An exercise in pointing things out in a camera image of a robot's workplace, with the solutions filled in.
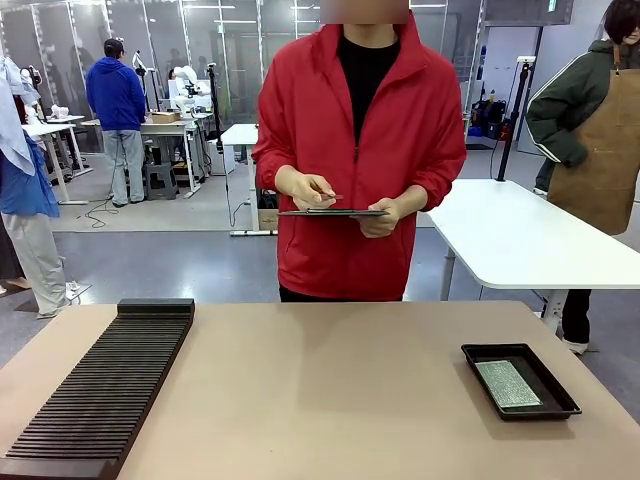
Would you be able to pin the person's right hand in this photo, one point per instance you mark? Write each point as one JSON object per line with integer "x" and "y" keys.
{"x": 302, "y": 190}

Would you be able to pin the person's left hand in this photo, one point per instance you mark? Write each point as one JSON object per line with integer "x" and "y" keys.
{"x": 382, "y": 220}

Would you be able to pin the dark red pen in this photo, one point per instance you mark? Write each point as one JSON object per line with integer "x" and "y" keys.
{"x": 334, "y": 195}

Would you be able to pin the thin dark tray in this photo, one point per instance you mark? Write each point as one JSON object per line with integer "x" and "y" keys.
{"x": 330, "y": 213}

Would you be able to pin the green printed circuit board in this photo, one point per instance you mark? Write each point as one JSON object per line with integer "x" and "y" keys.
{"x": 507, "y": 384}

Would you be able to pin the black slotted PCB rack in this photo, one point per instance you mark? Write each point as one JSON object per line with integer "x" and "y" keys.
{"x": 110, "y": 385}

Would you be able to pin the person in red jacket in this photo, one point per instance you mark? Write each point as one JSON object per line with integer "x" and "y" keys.
{"x": 320, "y": 125}

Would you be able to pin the small white standing desk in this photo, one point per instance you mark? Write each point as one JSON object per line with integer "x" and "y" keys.
{"x": 242, "y": 135}

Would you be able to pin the thin black tripod stand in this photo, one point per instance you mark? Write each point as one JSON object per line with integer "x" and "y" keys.
{"x": 215, "y": 105}

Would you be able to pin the grey step stool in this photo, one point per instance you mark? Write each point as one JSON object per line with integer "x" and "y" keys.
{"x": 161, "y": 180}

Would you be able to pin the large white table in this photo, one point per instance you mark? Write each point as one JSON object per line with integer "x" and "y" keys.
{"x": 525, "y": 235}

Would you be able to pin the long white workbench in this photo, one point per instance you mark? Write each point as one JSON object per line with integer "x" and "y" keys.
{"x": 170, "y": 127}

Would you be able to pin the blue and black bags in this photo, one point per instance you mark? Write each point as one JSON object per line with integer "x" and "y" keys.
{"x": 490, "y": 120}

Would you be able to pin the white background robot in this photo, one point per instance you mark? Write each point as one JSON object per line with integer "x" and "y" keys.
{"x": 187, "y": 92}

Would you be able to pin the cardboard box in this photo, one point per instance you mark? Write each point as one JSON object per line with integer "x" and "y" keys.
{"x": 165, "y": 117}

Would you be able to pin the black pole with white top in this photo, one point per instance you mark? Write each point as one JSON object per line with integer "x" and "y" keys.
{"x": 512, "y": 120}

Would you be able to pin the person in blue hoodie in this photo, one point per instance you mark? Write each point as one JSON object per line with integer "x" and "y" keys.
{"x": 117, "y": 115}

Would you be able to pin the person in brown apron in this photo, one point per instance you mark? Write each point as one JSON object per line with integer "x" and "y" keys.
{"x": 595, "y": 125}

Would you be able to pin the black plastic tray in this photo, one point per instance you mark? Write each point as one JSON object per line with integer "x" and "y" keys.
{"x": 555, "y": 395}

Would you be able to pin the white desk with white legs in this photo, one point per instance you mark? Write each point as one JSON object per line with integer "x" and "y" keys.
{"x": 55, "y": 130}

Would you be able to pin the figure in light blue clothing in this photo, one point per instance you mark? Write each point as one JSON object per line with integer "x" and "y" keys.
{"x": 25, "y": 200}

